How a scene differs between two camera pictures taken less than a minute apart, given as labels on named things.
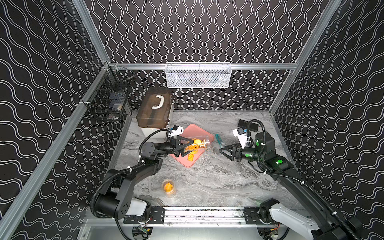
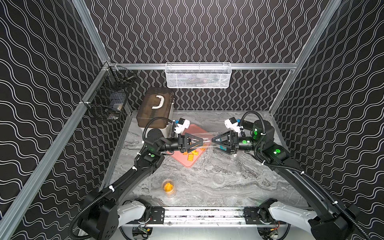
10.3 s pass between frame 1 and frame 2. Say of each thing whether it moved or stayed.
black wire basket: stayed
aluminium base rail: stayed
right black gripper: moved
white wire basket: stayed
